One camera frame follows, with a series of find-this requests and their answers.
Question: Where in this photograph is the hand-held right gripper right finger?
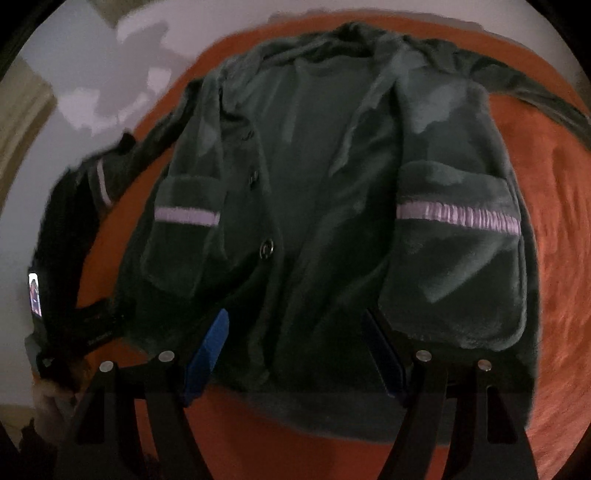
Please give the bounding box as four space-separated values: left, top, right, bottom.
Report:
361 309 537 480

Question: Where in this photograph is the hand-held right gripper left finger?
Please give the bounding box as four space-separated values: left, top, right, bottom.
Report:
54 308 230 480

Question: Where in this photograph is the dark green fleece jacket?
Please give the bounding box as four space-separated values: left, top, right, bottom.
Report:
74 21 591 446

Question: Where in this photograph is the orange blanket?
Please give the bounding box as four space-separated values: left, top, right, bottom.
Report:
69 11 591 480

